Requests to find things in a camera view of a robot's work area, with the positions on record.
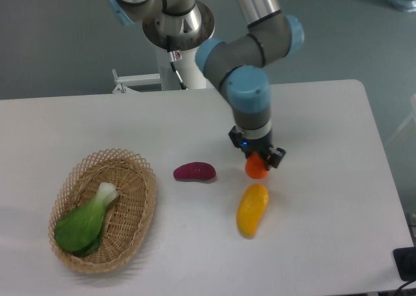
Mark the black device at table edge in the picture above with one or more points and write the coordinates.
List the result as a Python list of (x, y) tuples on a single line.
[(405, 262)]

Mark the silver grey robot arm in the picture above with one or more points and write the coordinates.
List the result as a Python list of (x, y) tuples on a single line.
[(235, 69)]

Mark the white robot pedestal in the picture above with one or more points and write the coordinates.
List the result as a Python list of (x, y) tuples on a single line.
[(175, 40)]

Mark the yellow toy mango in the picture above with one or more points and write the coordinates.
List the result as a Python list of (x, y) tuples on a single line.
[(251, 209)]

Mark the green bok choy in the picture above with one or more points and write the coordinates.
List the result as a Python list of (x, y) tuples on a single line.
[(81, 230)]

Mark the purple sweet potato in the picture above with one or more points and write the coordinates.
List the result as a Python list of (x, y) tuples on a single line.
[(199, 171)]

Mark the orange mandarin fruit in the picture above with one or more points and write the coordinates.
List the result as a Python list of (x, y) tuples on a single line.
[(255, 167)]

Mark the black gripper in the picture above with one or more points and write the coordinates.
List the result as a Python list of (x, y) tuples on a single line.
[(259, 141)]

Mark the woven wicker basket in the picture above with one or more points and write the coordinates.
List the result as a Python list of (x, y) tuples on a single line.
[(129, 215)]

